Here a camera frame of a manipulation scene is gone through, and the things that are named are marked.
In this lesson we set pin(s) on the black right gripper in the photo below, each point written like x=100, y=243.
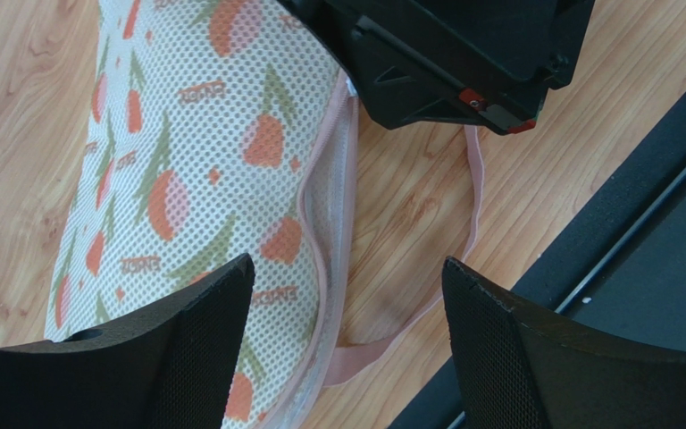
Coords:
x=483, y=63

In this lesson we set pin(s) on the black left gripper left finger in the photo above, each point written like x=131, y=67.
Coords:
x=168, y=364

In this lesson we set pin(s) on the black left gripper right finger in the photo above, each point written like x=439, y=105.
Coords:
x=521, y=365

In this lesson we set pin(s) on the floral mesh laundry bag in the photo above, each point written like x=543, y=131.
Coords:
x=218, y=128

